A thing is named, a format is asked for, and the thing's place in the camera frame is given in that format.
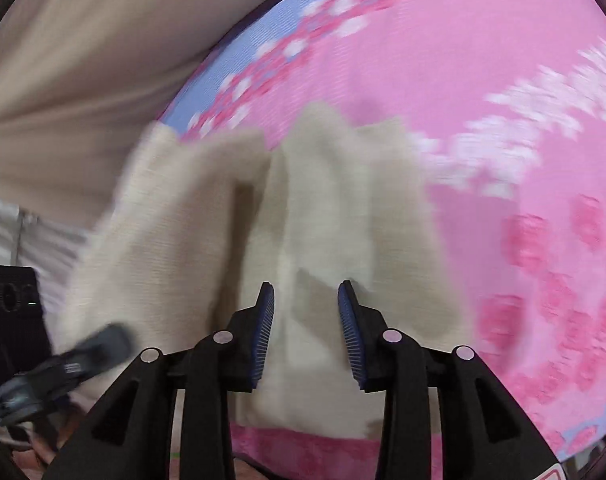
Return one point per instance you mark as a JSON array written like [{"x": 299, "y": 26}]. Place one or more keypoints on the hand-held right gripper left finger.
[{"x": 265, "y": 330}]

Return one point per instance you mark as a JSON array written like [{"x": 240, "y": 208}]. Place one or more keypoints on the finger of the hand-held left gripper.
[{"x": 63, "y": 365}]

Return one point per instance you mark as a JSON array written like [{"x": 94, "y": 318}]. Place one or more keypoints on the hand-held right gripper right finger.
[{"x": 350, "y": 330}]

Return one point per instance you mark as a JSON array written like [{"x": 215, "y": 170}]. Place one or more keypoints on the pink floral bedsheet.
[{"x": 483, "y": 110}]

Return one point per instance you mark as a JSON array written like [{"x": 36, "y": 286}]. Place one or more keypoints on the cream sweater with black hearts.
[{"x": 308, "y": 210}]

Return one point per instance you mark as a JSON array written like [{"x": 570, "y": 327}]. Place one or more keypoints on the beige draped cloth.
[{"x": 108, "y": 60}]

